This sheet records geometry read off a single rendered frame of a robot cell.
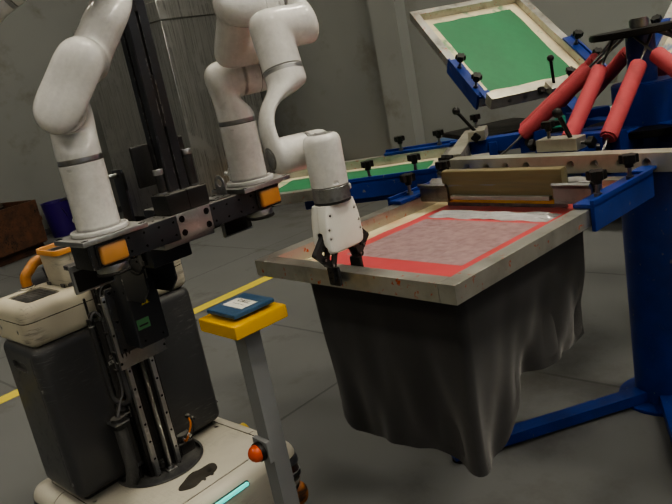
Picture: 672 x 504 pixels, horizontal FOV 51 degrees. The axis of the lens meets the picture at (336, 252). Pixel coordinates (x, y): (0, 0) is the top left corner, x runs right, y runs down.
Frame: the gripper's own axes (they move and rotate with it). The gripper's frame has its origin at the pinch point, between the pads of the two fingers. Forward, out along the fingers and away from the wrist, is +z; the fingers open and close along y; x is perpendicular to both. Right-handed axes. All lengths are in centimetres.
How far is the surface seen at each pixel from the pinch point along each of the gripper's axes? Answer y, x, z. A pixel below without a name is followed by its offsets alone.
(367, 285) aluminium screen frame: 1.9, 7.5, 1.5
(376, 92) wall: -428, -392, -5
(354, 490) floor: -39, -61, 98
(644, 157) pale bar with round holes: -80, 27, -5
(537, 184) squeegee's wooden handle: -56, 11, -4
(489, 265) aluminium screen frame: -8.9, 29.0, -0.9
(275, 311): 15.5, -5.5, 3.4
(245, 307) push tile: 20.2, -8.5, 1.2
